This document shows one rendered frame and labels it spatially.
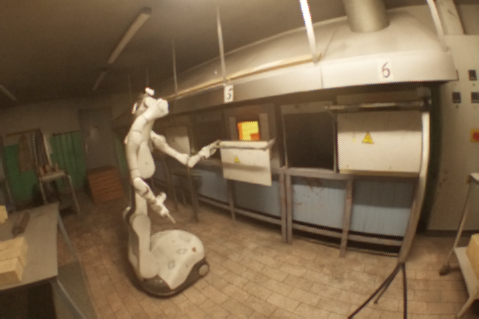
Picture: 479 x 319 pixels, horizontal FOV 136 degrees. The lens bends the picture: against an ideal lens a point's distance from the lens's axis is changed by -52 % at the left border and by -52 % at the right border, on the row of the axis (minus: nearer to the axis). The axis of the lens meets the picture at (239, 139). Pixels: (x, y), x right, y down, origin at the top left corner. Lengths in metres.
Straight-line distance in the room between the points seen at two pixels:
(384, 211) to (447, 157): 0.85
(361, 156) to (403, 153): 0.31
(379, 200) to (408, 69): 1.03
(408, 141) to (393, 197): 0.52
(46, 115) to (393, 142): 6.45
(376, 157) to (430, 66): 0.70
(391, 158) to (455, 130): 0.94
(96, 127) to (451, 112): 6.82
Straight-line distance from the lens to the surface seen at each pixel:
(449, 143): 2.19
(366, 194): 1.77
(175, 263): 1.71
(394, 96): 1.56
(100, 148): 6.08
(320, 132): 2.30
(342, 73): 1.30
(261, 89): 1.53
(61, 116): 6.02
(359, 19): 1.91
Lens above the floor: 1.38
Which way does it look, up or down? 7 degrees down
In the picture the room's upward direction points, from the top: 6 degrees counter-clockwise
